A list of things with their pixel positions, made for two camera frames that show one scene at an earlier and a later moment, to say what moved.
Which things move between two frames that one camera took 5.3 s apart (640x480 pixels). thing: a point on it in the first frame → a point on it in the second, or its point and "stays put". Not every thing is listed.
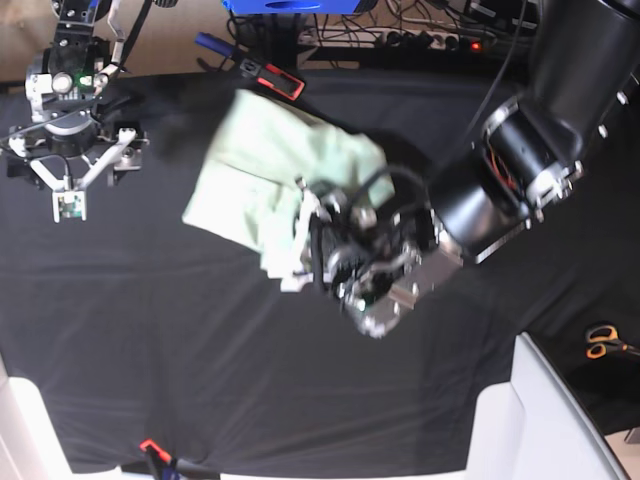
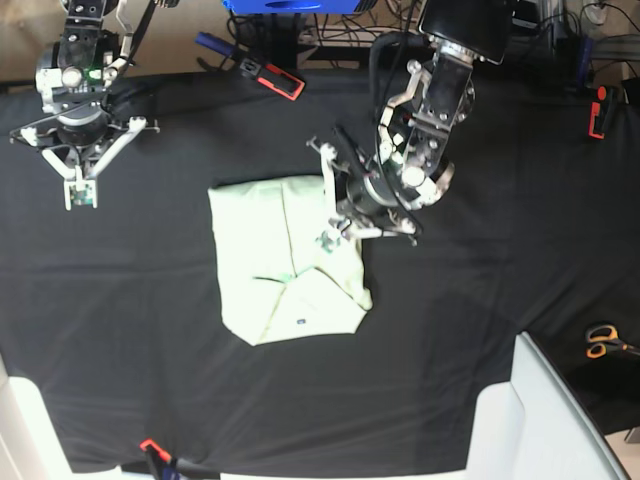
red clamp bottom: x=166 y=468 stays put
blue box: x=286 y=7 stays put
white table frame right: x=535 y=427 stays put
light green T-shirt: x=264 y=147 → x=276 y=282
